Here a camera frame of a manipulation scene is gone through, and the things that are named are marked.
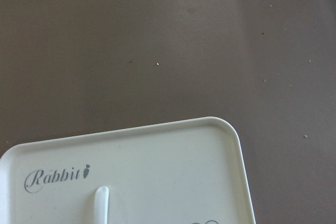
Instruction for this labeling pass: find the white ceramic spoon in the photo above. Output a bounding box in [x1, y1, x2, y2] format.
[93, 186, 109, 224]

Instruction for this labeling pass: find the cream rabbit tray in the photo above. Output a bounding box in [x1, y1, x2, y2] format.
[1, 117, 255, 223]

